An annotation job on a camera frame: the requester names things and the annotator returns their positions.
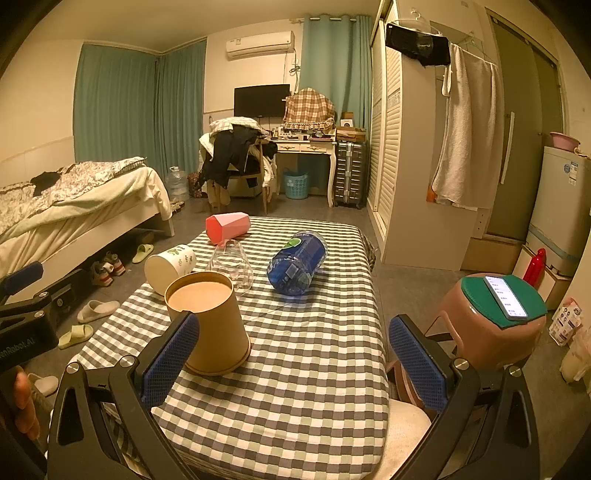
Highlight brown paper cup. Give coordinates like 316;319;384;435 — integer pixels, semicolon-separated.
164;271;250;376

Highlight white floral paper cup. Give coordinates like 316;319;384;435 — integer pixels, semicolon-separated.
144;244;197;296

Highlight clear plastic cup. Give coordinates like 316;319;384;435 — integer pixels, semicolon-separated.
206;239;253;297

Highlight pink hexagonal cup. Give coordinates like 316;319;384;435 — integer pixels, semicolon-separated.
205;212;250;245

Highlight person's left hand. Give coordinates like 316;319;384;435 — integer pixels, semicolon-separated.
13;367;40;440

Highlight green slipper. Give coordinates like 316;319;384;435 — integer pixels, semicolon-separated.
58;324;94;350

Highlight white slipper near corner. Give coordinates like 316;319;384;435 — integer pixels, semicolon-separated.
28;373;59;397

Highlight brown plastic stool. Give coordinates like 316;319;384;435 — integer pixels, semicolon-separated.
386;273;548;411

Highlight sneaker with red trim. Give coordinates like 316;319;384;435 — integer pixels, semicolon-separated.
102;252;126;276

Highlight smartphone with lit screen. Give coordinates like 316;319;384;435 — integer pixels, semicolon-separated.
484;276;528;320

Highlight white carton package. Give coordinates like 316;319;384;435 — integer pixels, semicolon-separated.
549;297;582;346

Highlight pale slipper under bed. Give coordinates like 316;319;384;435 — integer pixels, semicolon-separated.
132;243;153;264

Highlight bed with beige bedding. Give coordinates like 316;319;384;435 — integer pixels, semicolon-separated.
1;157;172;277

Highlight green stool mat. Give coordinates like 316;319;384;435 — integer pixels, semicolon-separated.
460;275;547;329

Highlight red bottle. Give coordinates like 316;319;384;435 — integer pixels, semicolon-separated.
523;248;546;288

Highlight cardboard box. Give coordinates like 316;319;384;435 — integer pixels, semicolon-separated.
461;235;523;274

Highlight large clear water jug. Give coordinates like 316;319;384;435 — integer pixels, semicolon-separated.
166;166;189;202

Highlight white refrigerator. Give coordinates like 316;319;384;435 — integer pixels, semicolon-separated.
526;146;590;277

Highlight teal curtain left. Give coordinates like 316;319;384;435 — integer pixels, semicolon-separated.
73;40;206;177

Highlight teal curtain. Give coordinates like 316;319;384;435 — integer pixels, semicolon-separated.
73;40;206;177
300;14;373;129

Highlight blue labelled plastic bottle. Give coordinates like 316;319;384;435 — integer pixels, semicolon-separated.
266;231;327;296

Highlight hanging white towel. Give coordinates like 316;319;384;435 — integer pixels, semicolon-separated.
432;43;505;210

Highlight wooden chair with clothes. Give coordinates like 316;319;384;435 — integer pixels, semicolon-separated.
193;116;277;213

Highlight black silver suitcase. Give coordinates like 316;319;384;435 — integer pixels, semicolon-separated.
334;142;369;208

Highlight pink basin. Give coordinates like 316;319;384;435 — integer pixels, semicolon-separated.
550;132;580;153

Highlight blue laundry basket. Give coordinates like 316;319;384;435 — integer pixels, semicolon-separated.
283;171;308;200

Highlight black monitor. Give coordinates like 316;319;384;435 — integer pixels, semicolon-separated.
233;84;290;118

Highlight white desk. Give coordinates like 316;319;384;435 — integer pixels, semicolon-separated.
269;128;339;209

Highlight white louvered wardrobe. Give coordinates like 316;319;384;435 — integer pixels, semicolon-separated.
366;0;493;272

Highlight plaid blanket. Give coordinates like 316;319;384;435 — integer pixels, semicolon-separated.
283;88;335;133

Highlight white air conditioner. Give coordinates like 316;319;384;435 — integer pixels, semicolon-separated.
225;31;294;60

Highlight black hanging garment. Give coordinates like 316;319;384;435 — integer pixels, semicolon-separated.
386;23;451;67

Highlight teal curtain right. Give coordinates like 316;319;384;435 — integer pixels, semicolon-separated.
300;14;373;129

